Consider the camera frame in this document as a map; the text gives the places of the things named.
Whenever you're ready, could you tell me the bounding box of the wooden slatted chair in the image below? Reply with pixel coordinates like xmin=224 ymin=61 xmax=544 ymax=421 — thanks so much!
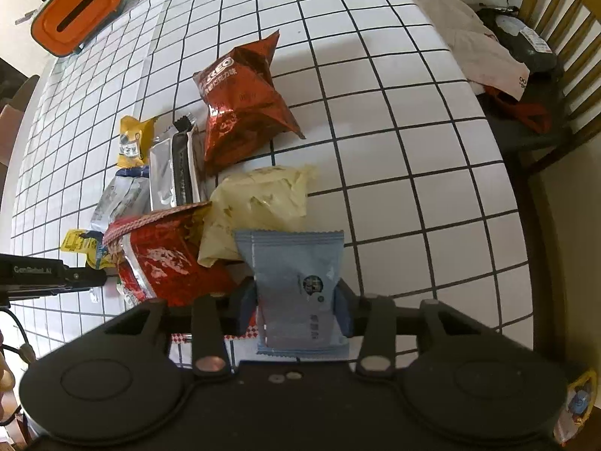
xmin=479 ymin=0 xmax=601 ymax=180

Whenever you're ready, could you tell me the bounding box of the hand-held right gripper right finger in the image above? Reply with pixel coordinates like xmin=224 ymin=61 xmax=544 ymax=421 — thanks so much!
xmin=333 ymin=278 xmax=498 ymax=378

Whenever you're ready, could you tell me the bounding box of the checked tablecloth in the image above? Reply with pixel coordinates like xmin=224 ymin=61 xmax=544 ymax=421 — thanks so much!
xmin=9 ymin=0 xmax=537 ymax=373

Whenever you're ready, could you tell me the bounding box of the pale yellow snack bag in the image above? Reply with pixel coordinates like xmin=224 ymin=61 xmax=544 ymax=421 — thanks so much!
xmin=197 ymin=164 xmax=319 ymax=268

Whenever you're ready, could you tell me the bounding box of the dark plastic bag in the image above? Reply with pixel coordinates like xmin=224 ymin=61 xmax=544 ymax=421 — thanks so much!
xmin=476 ymin=5 xmax=565 ymax=74

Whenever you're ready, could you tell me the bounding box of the red foil snack bag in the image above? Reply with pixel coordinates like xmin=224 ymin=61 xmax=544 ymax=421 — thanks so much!
xmin=192 ymin=29 xmax=307 ymax=176

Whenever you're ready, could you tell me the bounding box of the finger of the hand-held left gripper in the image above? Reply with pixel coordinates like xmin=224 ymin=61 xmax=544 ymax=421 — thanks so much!
xmin=62 ymin=266 xmax=108 ymax=292

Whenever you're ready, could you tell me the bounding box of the orange tissue box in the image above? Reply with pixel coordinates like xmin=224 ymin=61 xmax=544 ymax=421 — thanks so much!
xmin=30 ymin=0 xmax=125 ymax=58

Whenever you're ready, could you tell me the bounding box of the silver black snack packet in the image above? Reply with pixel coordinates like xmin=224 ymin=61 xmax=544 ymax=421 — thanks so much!
xmin=148 ymin=113 xmax=207 ymax=211

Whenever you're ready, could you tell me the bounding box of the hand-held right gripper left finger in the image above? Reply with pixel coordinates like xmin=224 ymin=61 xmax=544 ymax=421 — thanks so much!
xmin=104 ymin=277 xmax=259 ymax=378

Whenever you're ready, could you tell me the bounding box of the yellow candy packet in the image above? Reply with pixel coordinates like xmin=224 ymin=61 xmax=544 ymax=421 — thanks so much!
xmin=116 ymin=115 xmax=159 ymax=170

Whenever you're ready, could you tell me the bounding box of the large red snack bag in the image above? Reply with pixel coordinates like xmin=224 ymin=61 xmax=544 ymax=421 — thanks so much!
xmin=102 ymin=201 xmax=236 ymax=312

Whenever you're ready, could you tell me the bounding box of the light blue snack packet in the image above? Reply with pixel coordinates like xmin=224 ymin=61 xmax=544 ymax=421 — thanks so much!
xmin=234 ymin=229 xmax=351 ymax=362

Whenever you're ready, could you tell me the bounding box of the chair with pink cushion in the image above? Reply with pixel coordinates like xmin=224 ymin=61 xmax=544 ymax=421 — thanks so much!
xmin=0 ymin=59 xmax=41 ymax=166

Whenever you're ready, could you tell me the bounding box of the blue white snack packet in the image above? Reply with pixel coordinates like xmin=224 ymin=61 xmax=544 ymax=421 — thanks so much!
xmin=90 ymin=168 xmax=152 ymax=233

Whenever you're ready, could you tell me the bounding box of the white cloth bag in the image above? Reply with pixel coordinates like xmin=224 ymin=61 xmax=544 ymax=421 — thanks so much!
xmin=415 ymin=0 xmax=531 ymax=102

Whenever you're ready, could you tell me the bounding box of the black cable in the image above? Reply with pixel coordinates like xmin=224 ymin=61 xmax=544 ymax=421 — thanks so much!
xmin=0 ymin=307 xmax=36 ymax=363

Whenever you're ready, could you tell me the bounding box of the yellow blue snack packet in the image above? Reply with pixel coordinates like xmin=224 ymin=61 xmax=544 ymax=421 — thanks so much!
xmin=554 ymin=369 xmax=598 ymax=447
xmin=60 ymin=229 xmax=116 ymax=269

